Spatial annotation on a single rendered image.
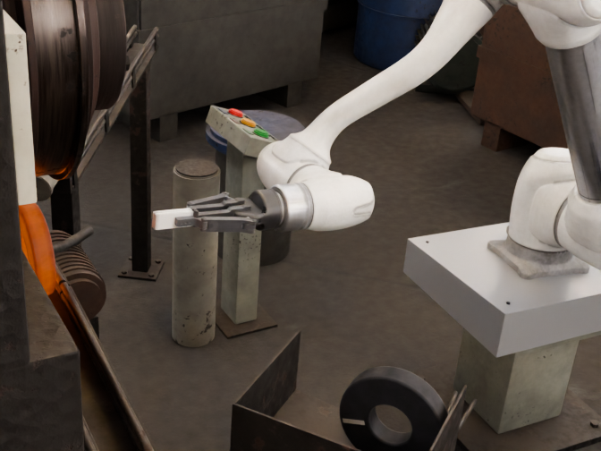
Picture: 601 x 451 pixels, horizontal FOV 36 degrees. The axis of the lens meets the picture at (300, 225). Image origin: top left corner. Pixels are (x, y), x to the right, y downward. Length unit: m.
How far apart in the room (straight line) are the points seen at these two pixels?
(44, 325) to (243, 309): 1.56
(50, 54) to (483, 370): 1.50
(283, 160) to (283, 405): 0.59
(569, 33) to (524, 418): 1.07
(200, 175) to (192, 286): 0.32
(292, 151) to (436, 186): 1.85
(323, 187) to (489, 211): 1.84
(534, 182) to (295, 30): 2.23
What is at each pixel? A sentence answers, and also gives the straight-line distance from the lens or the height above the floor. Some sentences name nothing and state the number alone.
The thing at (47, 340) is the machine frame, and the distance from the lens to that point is 1.11.
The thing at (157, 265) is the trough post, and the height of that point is 0.01.
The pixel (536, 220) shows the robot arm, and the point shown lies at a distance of 2.13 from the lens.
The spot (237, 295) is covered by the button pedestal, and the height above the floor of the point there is 0.11.
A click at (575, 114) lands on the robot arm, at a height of 0.91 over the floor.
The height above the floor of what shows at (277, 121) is 0.43.
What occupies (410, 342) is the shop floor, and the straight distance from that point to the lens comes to 2.68.
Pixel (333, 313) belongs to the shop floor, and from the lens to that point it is 2.76.
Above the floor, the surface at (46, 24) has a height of 1.17.
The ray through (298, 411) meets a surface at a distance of 1.42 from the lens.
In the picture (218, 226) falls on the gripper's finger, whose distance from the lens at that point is 1.62.
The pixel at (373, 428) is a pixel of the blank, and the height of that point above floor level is 0.65.
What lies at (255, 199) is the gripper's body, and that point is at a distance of 1.69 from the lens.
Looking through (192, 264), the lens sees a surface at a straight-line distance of 2.44.
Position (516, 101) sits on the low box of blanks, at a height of 0.25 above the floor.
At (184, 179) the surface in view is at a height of 0.51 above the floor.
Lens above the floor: 1.50
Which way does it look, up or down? 28 degrees down
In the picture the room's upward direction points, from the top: 5 degrees clockwise
